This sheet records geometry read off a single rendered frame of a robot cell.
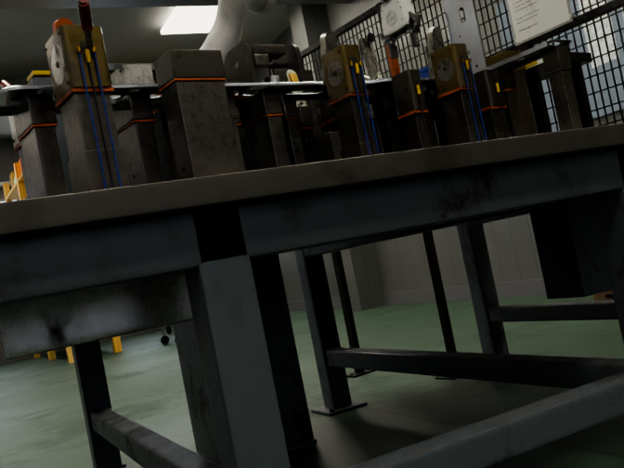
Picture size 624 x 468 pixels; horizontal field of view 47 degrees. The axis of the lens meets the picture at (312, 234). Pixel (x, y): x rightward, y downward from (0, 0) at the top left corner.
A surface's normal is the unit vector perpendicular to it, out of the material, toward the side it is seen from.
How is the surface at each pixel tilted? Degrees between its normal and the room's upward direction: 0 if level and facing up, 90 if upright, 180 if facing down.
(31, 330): 90
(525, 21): 90
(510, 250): 90
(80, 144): 90
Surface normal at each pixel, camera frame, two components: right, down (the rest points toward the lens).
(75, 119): -0.79, 0.14
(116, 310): 0.43, -0.12
